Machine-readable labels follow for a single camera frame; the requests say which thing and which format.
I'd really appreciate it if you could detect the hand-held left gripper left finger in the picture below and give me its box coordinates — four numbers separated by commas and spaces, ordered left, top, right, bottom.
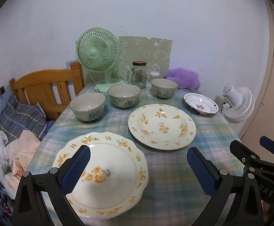
12, 144, 91, 226

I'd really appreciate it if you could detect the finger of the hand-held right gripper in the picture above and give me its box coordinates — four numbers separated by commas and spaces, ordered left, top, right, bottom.
259, 136, 274, 156
230, 140, 261, 172

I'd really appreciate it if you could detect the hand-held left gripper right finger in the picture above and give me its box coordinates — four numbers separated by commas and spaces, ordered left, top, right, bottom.
186, 147, 265, 226

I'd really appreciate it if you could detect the scalloped yellow floral plate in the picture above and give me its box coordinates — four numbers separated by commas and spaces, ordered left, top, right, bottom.
52, 132, 149, 218

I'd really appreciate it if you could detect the round yellow floral plate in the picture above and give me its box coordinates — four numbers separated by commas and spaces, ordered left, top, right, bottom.
128, 104, 196, 150

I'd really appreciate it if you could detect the white plate with red pattern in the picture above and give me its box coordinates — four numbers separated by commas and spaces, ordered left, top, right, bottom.
183, 93, 219, 115

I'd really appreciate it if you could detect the grey-green floral ceramic bowl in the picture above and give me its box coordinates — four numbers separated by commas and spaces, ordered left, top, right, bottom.
107, 84, 141, 109
69, 92, 106, 123
151, 78, 178, 99

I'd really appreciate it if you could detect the white clip fan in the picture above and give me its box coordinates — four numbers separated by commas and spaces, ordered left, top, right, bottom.
221, 84, 255, 123

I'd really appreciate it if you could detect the beige wooden door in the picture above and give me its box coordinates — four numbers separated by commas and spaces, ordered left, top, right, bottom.
237, 0, 274, 146

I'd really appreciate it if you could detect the plaid tablecloth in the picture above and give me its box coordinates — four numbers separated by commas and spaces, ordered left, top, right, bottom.
25, 80, 243, 226

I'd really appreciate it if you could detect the peach cloth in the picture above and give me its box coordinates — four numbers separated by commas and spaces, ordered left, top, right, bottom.
5, 130, 41, 182

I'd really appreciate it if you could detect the purple plush toy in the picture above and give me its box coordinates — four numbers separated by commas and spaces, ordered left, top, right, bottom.
165, 67, 201, 90

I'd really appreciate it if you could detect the cotton swab container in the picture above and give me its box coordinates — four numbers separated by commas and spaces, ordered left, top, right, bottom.
147, 69, 161, 82

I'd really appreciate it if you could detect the glass jar mug with lid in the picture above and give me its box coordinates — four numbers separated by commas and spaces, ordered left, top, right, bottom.
127, 61, 147, 89

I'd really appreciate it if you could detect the green desk fan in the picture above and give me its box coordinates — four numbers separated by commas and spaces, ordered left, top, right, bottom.
77, 28, 125, 93

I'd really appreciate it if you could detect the green printed board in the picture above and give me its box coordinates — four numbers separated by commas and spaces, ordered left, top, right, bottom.
75, 36, 173, 85

